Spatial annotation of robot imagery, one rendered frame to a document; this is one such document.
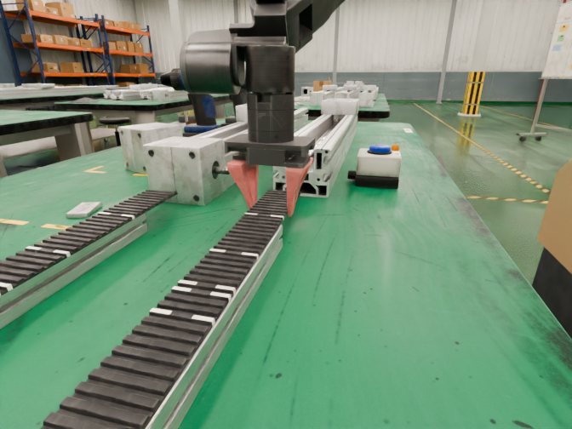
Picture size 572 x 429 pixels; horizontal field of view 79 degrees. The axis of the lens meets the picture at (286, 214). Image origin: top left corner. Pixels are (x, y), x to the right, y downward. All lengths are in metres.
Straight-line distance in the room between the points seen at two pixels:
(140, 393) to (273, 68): 0.32
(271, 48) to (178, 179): 0.28
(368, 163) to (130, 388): 0.54
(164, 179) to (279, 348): 0.39
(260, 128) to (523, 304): 0.32
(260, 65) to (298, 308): 0.26
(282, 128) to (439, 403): 0.30
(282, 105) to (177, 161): 0.23
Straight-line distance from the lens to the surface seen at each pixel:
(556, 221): 0.52
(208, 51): 0.43
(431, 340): 0.32
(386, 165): 0.67
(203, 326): 0.26
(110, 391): 0.24
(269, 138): 0.41
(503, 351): 0.33
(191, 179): 0.58
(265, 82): 0.41
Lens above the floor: 0.98
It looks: 22 degrees down
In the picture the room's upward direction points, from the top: straight up
